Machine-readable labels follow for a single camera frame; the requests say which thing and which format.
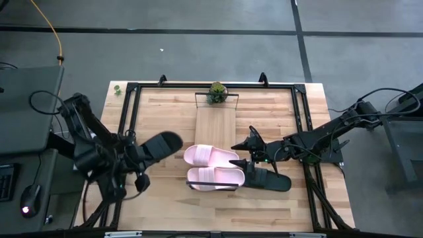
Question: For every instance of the silver metal bracket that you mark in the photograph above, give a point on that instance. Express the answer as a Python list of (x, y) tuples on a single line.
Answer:
[(307, 235), (122, 235)]

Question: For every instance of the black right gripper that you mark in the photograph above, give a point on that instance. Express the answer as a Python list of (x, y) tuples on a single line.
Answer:
[(264, 152)]

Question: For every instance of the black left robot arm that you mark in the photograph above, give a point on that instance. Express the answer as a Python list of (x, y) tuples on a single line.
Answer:
[(89, 155)]

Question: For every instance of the grey closed laptop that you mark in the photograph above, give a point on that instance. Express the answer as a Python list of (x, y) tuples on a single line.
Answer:
[(26, 109)]

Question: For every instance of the black rubber slide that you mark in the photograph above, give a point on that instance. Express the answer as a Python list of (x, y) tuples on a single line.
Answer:
[(165, 143), (274, 182)]

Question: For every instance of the black metal rack frame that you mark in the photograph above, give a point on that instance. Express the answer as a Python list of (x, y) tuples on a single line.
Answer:
[(215, 127)]

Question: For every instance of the pink rubber slide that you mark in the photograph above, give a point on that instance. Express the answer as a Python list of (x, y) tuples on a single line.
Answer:
[(224, 158), (228, 176)]

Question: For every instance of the black frame mount bracket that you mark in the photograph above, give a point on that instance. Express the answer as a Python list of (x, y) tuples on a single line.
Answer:
[(162, 81), (263, 79)]

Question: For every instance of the grey side desk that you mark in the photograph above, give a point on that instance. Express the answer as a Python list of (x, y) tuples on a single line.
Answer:
[(59, 185)]

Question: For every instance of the black keyboard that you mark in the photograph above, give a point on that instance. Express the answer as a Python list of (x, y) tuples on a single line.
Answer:
[(6, 183)]

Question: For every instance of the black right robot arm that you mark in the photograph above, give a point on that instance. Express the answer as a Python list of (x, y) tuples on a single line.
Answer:
[(314, 139)]

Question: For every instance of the grey table-level camera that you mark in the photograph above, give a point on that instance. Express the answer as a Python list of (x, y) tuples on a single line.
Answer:
[(215, 235)]

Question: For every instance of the dark grey metal stand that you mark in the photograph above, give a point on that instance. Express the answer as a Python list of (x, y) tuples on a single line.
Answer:
[(401, 155)]

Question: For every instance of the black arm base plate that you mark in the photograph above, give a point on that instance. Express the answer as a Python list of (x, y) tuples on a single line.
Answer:
[(333, 155)]

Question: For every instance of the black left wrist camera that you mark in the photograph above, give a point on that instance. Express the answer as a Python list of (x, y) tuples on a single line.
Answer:
[(142, 182)]

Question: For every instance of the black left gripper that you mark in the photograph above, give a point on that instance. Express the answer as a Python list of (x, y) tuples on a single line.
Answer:
[(133, 157)]

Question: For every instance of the potted green succulent plant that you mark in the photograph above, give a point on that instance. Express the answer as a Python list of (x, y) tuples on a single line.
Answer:
[(217, 92)]

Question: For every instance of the black computer mouse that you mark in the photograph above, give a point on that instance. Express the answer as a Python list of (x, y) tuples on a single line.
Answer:
[(30, 198)]

